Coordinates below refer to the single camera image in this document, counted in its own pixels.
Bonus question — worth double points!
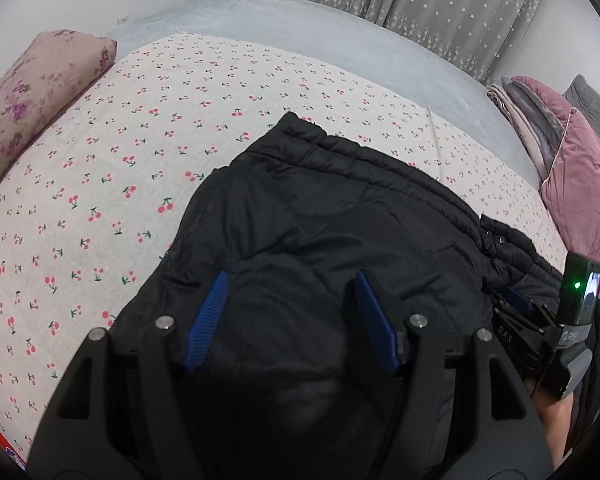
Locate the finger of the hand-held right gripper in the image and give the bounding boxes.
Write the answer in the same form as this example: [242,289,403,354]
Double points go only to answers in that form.
[491,285,559,334]

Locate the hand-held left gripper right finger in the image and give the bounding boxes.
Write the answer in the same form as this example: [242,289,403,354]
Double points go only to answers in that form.
[347,269,556,480]

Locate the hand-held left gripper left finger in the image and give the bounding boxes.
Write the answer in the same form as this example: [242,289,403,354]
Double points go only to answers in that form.
[27,270,231,480]

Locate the black puffer jacket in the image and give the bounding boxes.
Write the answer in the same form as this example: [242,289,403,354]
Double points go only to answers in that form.
[107,111,566,480]

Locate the person's right forearm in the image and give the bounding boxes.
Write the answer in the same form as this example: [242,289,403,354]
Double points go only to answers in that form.
[529,379,582,467]

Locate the pink velvet cushion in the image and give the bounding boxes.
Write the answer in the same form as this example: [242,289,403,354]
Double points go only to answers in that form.
[510,76,600,283]

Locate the cherry print bed sheet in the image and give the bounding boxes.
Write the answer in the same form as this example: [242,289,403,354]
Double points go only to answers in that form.
[0,32,570,461]

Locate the folded pink grey blankets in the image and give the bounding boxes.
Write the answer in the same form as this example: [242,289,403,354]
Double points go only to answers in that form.
[486,77,576,183]

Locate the grey quilted pillow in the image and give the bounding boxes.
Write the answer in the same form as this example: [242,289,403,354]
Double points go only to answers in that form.
[561,74,600,137]

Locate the pink floral pillow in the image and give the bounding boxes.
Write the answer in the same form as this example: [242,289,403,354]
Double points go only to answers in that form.
[0,30,119,211]

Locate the grey star print curtain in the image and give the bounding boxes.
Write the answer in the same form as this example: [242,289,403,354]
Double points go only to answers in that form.
[267,0,552,84]

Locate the grey fleece blanket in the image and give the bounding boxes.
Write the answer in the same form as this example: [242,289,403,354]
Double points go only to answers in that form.
[105,0,542,192]

